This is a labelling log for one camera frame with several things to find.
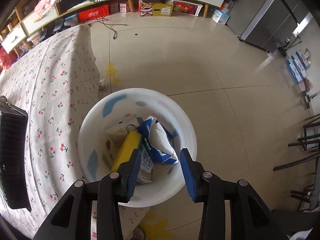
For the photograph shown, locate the black plastic tray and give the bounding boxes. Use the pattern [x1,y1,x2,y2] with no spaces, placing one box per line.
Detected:
[0,103,31,211]

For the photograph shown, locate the green yellow sponge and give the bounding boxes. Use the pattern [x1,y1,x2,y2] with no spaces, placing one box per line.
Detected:
[111,131,142,172]

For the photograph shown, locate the pure milk carton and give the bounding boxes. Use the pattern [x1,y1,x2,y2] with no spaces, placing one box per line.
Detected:
[137,140,154,185]

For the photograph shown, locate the white plastic trash bin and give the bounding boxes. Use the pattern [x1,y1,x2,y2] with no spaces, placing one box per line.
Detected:
[78,88,197,207]

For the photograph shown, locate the grey refrigerator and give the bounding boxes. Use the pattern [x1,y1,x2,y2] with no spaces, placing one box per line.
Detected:
[227,0,309,53]

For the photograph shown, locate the small blue white box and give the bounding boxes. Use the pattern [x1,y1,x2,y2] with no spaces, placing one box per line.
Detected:
[211,8,230,25]

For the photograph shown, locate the white food pouch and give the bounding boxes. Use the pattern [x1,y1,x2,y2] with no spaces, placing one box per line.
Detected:
[105,114,139,164]

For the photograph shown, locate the cherry print tablecloth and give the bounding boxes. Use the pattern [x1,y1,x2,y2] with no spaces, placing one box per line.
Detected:
[0,24,151,240]

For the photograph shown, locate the stack of blue boxes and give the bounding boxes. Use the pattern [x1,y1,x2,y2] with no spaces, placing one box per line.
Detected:
[285,50,311,83]

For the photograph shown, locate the torn blue white carton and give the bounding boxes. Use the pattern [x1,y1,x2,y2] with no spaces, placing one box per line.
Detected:
[137,115,179,165]

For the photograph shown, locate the red white storage box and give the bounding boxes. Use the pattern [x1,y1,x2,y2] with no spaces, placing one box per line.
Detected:
[170,0,203,17]

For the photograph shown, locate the red gift box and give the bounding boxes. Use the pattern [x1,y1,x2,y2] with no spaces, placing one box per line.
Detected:
[78,4,110,22]

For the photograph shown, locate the yellow lion cardboard box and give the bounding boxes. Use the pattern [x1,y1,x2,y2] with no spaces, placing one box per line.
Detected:
[139,1,174,17]

